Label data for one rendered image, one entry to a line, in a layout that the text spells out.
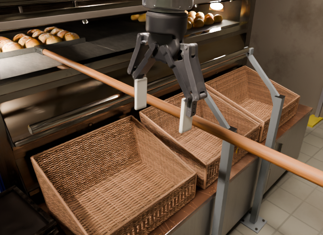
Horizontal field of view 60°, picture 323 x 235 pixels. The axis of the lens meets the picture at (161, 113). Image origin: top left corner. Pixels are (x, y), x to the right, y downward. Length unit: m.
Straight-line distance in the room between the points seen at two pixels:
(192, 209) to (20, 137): 0.81
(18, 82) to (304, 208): 2.03
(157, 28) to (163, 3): 0.04
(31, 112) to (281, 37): 3.01
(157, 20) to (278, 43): 3.26
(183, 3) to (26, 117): 0.92
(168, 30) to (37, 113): 0.89
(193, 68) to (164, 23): 0.09
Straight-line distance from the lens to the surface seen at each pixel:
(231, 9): 2.42
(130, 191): 1.44
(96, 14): 1.15
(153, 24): 0.51
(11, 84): 1.21
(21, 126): 1.27
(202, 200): 1.42
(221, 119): 1.24
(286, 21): 3.65
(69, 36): 1.68
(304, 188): 2.58
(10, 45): 1.57
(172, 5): 0.49
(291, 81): 3.73
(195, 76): 0.49
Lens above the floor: 1.57
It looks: 28 degrees down
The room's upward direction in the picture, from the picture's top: straight up
